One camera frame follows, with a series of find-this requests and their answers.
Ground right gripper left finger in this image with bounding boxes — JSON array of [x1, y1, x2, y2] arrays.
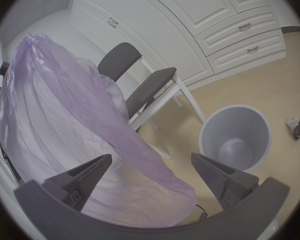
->
[[43, 154, 113, 211]]

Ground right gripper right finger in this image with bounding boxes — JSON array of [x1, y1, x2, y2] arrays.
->
[[191, 153, 260, 212]]

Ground purple plastic bag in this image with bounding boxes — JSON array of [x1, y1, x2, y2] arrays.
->
[[0, 33, 198, 228]]

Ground white printed wrapper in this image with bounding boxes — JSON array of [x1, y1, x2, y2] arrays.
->
[[286, 118, 300, 132]]

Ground white trash bin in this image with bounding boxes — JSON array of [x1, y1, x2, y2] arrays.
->
[[199, 105, 272, 173]]

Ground white chair grey cushions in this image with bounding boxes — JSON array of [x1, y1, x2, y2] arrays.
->
[[97, 42, 207, 160]]

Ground white wardrobe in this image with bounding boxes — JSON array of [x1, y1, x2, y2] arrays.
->
[[70, 0, 287, 87]]

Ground black cable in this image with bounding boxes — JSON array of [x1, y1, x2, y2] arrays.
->
[[196, 203, 208, 220]]

